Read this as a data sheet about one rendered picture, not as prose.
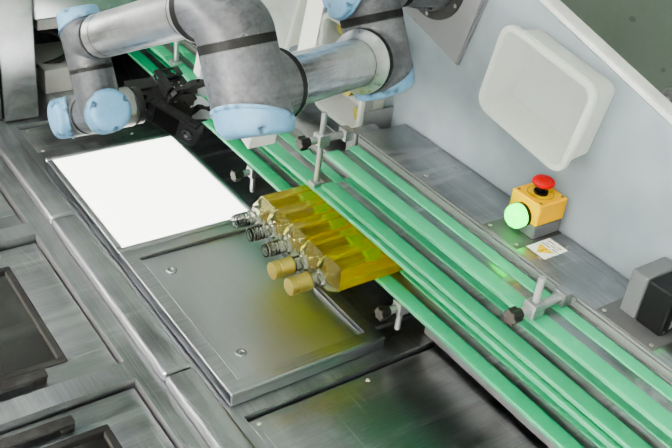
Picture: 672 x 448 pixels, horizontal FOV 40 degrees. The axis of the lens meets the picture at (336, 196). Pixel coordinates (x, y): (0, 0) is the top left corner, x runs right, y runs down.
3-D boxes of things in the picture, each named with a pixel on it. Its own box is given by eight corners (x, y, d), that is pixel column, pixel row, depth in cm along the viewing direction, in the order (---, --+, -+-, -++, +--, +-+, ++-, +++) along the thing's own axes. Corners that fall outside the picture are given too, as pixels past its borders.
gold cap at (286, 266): (286, 253, 175) (266, 259, 173) (296, 259, 173) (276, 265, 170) (286, 270, 177) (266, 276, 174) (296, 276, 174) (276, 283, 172)
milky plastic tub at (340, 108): (342, 97, 213) (311, 103, 208) (355, 4, 201) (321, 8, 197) (388, 130, 201) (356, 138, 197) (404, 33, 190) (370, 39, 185)
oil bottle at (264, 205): (332, 197, 202) (247, 220, 191) (335, 175, 199) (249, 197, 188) (347, 210, 199) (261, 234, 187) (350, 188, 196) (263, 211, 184)
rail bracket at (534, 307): (557, 293, 153) (498, 317, 146) (567, 257, 149) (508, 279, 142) (575, 307, 150) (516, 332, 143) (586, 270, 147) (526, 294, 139)
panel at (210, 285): (173, 141, 240) (44, 168, 222) (174, 130, 239) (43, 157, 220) (383, 348, 180) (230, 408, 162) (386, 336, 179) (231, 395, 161)
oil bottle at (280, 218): (347, 209, 198) (261, 233, 187) (351, 187, 195) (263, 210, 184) (363, 222, 195) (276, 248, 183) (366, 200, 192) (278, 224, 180)
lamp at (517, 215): (510, 218, 166) (498, 222, 164) (516, 196, 163) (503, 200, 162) (528, 231, 163) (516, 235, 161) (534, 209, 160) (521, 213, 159)
